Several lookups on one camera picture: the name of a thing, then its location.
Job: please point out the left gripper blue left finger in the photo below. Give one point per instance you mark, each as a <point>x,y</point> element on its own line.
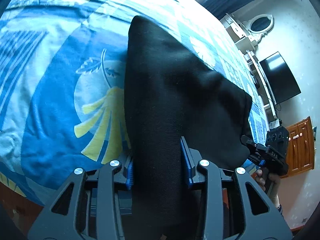
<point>128,172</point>

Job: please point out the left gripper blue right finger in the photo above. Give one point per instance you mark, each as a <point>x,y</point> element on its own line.
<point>190,167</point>

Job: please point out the black pants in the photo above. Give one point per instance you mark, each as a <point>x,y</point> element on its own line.
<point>170,94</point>

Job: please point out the person's right hand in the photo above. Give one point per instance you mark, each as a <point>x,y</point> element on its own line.
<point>272,192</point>

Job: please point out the brown wooden cabinet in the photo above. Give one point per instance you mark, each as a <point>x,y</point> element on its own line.
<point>301,149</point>

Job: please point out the black flat television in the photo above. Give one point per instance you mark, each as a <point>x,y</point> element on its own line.
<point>282,83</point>

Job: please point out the white tv shelf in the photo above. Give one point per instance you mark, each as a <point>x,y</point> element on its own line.
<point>264,90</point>

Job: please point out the white dresser with oval mirror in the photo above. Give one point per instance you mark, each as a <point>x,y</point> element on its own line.
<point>247,34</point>

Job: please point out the blue patterned bed sheet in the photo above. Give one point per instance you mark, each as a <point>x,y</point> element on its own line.
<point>62,82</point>

